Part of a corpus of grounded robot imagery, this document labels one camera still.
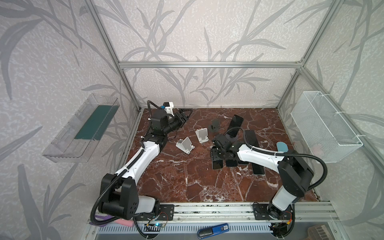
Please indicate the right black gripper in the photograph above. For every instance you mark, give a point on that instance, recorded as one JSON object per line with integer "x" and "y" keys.
{"x": 213, "y": 155}

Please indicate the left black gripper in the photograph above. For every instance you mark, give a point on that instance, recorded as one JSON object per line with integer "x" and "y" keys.
{"x": 184, "y": 118}

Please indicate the pink-edged black phone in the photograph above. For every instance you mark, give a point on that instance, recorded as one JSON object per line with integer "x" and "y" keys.
{"x": 252, "y": 138}

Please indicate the tall black phone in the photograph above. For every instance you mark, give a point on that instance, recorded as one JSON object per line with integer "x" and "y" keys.
{"x": 234, "y": 126}

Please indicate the white-edged phone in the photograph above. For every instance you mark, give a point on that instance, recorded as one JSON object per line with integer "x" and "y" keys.
{"x": 258, "y": 169}

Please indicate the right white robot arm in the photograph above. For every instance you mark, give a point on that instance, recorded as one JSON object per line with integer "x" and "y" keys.
{"x": 299, "y": 173}

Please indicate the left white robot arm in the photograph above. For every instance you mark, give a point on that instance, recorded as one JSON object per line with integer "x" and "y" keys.
{"x": 119, "y": 197}

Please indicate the dark grey phone stand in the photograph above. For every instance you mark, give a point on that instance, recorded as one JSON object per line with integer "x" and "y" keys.
{"x": 215, "y": 126}

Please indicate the white small phone stand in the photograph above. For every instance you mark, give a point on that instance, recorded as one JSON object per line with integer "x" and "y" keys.
{"x": 202, "y": 135}

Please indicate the white folding phone stand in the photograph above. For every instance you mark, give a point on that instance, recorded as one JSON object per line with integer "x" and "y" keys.
{"x": 185, "y": 145}

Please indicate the light blue silicone spatula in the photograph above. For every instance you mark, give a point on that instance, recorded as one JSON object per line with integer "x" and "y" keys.
{"x": 282, "y": 147}

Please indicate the blue and black marker tool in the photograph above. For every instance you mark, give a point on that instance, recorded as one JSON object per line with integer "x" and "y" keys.
{"x": 213, "y": 231}

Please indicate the purple pink hand tool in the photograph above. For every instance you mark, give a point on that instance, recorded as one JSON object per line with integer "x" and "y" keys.
{"x": 127, "y": 223}

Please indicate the brown grid tray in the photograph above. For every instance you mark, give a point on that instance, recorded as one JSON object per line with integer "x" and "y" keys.
{"x": 319, "y": 232}

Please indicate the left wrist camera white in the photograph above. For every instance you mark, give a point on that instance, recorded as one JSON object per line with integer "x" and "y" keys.
{"x": 168, "y": 107}

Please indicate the white wire mesh basket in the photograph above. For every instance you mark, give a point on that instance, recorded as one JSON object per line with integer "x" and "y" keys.
{"x": 324, "y": 129}

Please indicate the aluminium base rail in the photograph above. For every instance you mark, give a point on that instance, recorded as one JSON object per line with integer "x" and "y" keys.
{"x": 243, "y": 212}

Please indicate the clear plastic wall bin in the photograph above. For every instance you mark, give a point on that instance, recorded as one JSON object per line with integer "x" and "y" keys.
{"x": 79, "y": 138}

